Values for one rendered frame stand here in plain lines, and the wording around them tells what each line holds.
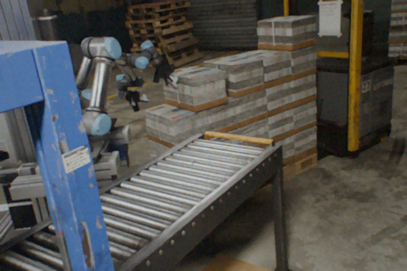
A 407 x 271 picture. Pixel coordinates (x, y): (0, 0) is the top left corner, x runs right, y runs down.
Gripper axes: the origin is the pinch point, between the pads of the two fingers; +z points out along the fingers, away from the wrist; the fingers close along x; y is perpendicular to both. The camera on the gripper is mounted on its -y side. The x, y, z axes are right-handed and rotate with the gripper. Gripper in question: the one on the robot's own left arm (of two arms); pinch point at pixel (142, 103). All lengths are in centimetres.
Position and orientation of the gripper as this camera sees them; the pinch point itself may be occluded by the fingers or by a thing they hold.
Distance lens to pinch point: 312.8
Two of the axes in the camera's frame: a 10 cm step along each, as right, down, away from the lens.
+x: 8.1, -2.8, 5.2
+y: -1.0, -9.4, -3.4
